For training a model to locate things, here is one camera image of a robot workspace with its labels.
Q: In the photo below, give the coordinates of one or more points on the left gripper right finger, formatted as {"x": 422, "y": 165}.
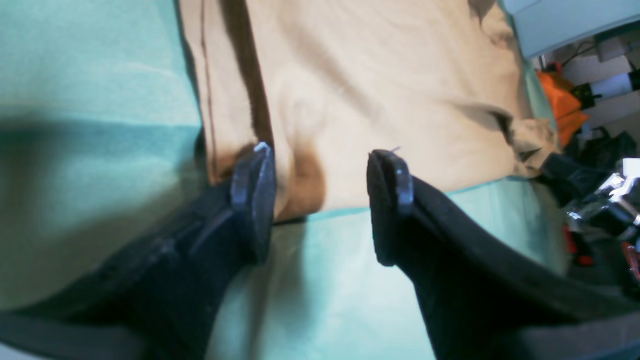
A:
{"x": 479, "y": 298}

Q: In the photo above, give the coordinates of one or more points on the green table cloth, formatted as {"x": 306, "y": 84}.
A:
{"x": 102, "y": 136}

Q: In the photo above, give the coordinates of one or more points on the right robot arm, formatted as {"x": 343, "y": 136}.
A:
{"x": 596, "y": 183}

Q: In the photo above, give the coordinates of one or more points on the orange folded garment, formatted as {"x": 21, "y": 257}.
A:
{"x": 565, "y": 107}

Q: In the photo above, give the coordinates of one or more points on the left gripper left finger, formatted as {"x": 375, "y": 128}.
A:
{"x": 158, "y": 298}

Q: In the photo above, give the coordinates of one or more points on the tan T-shirt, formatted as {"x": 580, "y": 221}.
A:
{"x": 326, "y": 82}

